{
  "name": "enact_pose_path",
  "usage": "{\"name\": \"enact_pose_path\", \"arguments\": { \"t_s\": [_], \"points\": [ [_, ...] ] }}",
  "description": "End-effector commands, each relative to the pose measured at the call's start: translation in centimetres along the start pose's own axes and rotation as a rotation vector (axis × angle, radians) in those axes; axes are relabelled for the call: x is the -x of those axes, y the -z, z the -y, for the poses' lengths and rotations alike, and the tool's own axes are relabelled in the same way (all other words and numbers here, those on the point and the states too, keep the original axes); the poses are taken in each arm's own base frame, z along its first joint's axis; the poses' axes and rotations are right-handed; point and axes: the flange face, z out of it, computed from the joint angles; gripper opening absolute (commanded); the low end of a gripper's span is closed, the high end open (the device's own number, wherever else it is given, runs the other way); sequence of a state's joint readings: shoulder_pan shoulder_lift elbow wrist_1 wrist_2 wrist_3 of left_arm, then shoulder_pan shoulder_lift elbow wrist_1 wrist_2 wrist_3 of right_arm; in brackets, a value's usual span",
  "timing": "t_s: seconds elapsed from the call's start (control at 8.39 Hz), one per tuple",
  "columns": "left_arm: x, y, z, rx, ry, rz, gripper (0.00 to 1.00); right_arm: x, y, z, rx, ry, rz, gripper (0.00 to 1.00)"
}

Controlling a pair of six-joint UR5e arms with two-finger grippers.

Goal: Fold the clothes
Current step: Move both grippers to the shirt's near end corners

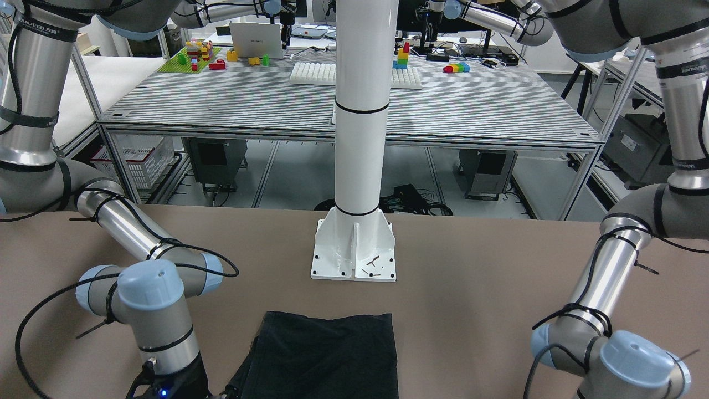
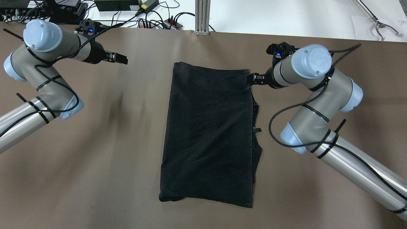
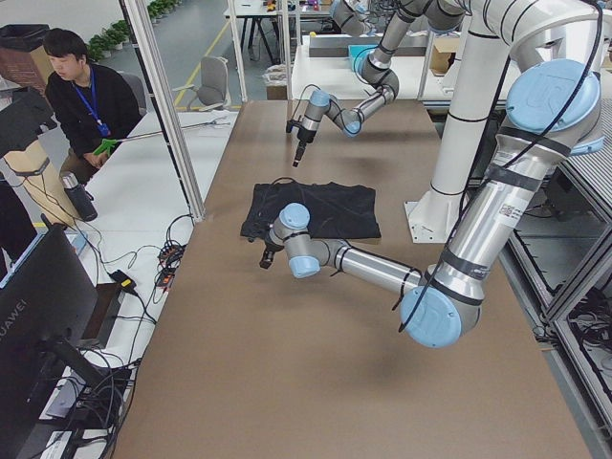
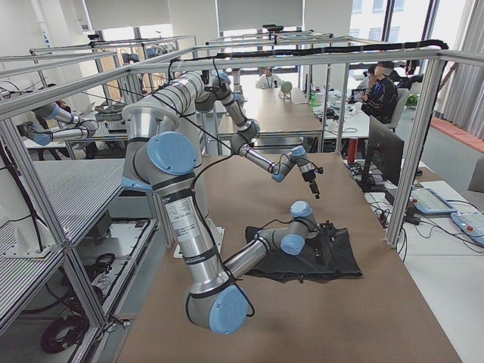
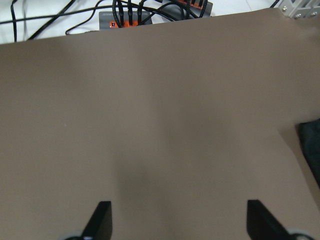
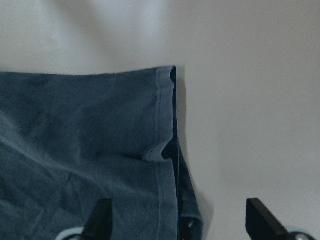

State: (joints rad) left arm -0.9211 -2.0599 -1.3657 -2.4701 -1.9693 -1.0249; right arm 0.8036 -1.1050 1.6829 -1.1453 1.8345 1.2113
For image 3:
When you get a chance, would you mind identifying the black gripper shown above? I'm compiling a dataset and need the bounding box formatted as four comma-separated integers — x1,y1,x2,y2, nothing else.
259,240,283,269
293,126,315,167

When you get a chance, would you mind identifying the black t-shirt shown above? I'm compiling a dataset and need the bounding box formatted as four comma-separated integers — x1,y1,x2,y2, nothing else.
240,178,381,240

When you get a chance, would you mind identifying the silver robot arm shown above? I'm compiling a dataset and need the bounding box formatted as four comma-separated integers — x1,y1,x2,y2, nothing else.
286,1,465,167
259,58,601,348

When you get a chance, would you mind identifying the far orange USB hub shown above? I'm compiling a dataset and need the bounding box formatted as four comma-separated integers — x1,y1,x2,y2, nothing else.
158,244,186,267

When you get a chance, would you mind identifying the orange usb hub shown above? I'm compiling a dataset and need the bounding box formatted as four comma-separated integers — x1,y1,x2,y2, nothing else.
155,267,176,292
158,244,186,267

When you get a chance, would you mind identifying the near orange USB hub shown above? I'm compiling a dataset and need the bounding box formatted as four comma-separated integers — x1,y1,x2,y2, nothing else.
155,267,176,292

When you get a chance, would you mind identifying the grey office chair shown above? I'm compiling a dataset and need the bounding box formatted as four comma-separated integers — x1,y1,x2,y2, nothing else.
172,56,231,112

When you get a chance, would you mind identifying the blue plastic bin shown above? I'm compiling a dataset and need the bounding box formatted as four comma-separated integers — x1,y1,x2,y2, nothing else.
348,44,377,74

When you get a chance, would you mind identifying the black power adapter yellow label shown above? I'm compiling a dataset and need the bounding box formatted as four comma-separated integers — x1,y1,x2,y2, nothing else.
109,270,138,295

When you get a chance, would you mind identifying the dark grey water bottle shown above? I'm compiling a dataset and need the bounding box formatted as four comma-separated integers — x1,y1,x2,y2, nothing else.
60,171,98,222

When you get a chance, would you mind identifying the seated man in black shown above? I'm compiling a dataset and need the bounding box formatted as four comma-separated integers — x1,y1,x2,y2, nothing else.
43,28,142,185

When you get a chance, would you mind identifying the black Huawei monitor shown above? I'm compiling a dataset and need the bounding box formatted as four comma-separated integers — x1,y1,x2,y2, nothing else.
1,225,118,458

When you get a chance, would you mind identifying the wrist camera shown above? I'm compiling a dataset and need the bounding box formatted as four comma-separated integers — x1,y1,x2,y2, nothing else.
286,119,301,134

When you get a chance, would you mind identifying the aluminium frame post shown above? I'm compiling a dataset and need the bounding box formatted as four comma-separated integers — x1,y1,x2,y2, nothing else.
119,0,206,223

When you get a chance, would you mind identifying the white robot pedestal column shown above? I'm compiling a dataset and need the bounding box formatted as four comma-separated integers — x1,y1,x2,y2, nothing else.
405,1,611,243

